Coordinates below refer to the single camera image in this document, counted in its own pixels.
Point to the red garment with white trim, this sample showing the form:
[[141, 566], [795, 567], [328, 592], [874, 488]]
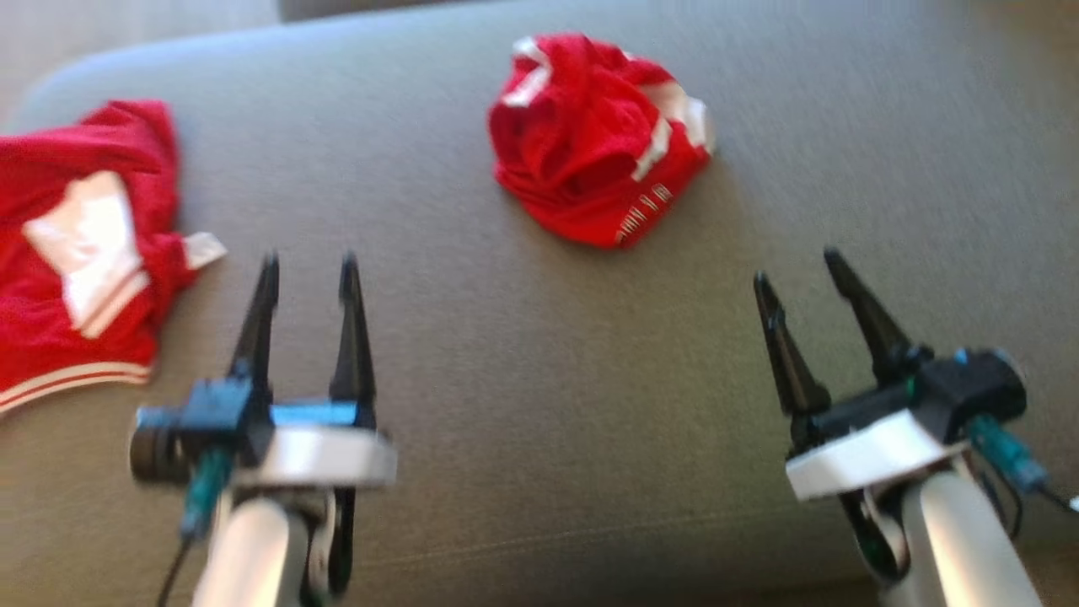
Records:
[[582, 143]]

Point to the grey sofa back cushion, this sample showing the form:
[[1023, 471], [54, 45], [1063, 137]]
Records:
[[379, 7]]

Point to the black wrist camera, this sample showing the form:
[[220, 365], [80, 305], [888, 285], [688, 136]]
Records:
[[211, 417], [969, 388]]

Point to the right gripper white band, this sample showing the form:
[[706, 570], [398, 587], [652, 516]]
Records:
[[868, 455]]

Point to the red jersey with white sleeve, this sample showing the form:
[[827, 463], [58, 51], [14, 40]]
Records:
[[50, 320]]

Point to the grey sofa seat cushion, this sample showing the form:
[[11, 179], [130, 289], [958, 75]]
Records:
[[539, 379]]

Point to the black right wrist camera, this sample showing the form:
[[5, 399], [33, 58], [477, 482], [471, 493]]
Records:
[[969, 388]]

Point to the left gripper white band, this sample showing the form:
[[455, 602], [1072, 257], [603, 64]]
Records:
[[320, 455]]

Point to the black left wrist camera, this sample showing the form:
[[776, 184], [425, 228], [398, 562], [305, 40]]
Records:
[[211, 417]]

